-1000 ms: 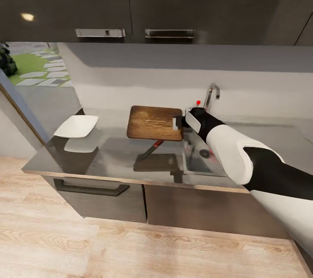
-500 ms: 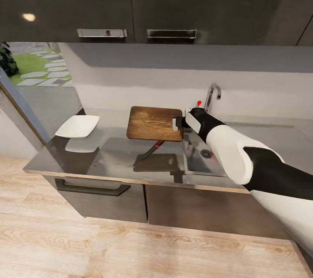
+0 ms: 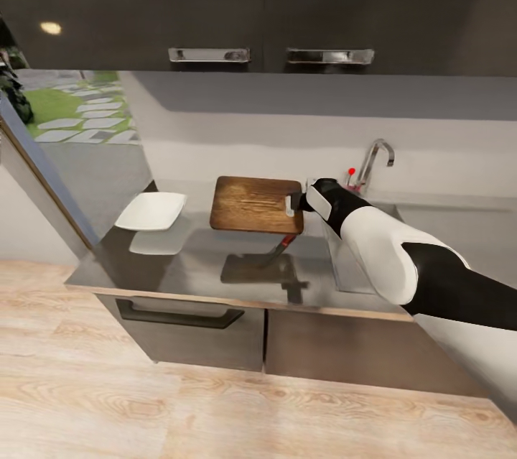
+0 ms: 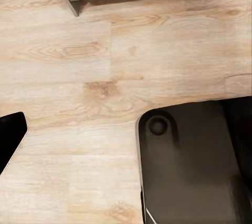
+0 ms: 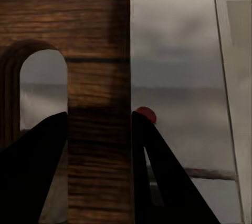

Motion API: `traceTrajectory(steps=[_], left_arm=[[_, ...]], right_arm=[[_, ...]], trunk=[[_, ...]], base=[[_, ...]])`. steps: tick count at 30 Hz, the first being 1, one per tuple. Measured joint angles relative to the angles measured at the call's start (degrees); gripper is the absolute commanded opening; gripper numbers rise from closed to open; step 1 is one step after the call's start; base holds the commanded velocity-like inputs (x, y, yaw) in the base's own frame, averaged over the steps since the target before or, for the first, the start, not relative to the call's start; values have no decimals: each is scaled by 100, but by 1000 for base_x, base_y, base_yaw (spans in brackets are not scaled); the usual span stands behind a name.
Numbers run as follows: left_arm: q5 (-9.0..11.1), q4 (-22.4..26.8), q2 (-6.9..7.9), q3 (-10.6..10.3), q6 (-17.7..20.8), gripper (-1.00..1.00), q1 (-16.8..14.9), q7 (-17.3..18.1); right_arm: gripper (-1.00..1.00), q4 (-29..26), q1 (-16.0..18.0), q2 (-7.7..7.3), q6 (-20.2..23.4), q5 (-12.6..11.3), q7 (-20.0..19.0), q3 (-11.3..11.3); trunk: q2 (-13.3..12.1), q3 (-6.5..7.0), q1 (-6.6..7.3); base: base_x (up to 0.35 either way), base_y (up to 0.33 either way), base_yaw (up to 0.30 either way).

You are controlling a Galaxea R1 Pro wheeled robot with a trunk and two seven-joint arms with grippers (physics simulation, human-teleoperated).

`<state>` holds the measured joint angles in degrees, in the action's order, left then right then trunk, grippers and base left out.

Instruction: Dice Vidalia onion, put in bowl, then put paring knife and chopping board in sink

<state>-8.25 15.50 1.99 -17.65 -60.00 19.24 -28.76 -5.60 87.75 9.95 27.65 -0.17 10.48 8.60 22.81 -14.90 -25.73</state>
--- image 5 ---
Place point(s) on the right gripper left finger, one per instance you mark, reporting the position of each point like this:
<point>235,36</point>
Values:
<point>27,168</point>

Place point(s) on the cutting board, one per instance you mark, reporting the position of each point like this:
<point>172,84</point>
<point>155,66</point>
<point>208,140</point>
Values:
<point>94,37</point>

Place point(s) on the drop in sink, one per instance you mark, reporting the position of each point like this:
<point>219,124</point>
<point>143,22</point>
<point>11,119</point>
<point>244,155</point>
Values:
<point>234,22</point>

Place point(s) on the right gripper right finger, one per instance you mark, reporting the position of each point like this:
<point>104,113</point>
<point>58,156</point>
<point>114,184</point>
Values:
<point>183,203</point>

